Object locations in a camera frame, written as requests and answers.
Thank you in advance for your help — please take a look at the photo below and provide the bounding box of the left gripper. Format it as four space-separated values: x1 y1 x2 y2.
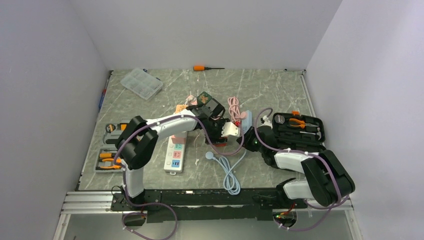
205 118 230 145

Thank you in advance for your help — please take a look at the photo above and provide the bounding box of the green cube socket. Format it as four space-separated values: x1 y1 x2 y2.
196 91 213 105

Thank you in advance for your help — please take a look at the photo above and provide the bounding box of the beige cube socket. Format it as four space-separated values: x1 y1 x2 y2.
174 104 188 114

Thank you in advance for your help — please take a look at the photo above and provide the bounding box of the pink cube socket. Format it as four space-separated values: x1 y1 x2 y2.
170 131 188 145

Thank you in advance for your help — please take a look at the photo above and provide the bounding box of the light blue cable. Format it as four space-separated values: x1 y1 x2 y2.
204 149 247 196

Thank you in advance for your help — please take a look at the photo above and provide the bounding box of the black tool case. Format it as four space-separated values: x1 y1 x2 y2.
272 111 326 153

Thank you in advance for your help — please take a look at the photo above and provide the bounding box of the white power strip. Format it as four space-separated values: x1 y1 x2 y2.
163 136 186 175

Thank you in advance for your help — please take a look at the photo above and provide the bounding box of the clear plastic screw box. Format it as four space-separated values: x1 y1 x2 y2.
120 68 163 100

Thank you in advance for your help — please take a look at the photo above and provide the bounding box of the grey tool tray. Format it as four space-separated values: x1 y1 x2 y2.
94 118 130 174

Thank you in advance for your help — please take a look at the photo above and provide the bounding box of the light blue power strip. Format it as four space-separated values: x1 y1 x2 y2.
241 110 253 134

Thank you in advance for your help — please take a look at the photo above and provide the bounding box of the red cube socket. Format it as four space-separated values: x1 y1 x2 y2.
212 138 228 147

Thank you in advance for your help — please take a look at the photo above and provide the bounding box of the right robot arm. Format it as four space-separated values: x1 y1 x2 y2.
237 126 356 209

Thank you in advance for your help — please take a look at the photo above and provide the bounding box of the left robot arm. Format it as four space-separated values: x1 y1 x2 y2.
115 99 230 210

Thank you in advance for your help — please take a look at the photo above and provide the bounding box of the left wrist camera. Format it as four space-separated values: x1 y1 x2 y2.
221 121 241 138

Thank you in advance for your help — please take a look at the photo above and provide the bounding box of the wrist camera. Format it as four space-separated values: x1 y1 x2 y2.
260 115 273 129
221 121 241 138

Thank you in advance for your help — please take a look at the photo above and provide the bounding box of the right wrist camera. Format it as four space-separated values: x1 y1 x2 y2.
260 115 273 129

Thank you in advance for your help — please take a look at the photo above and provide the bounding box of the orange handled screwdriver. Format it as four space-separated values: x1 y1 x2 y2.
192 65 225 72

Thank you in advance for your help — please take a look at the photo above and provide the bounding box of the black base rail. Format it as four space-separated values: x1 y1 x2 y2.
110 188 307 223

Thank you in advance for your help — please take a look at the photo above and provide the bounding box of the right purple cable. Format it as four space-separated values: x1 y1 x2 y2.
253 107 351 233

